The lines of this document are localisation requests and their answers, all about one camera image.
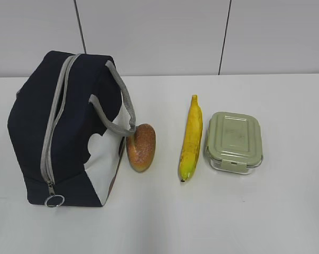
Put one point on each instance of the brown bread roll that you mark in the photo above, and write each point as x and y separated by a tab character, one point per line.
141	147

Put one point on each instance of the green lid glass container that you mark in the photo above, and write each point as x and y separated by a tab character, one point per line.
233	143

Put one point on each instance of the navy blue lunch bag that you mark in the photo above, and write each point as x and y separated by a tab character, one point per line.
67	126

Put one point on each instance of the yellow banana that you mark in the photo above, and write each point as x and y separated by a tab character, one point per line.
191	143

